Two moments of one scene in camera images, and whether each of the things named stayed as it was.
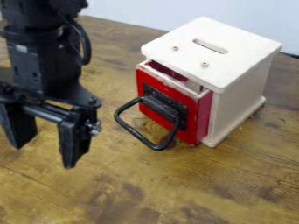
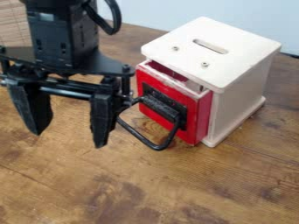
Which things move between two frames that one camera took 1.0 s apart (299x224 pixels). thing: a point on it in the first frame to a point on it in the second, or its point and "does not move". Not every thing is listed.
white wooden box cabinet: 226,59 does not move
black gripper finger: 74,142 to 103,117
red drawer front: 186,91 does not move
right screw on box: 205,64 does not move
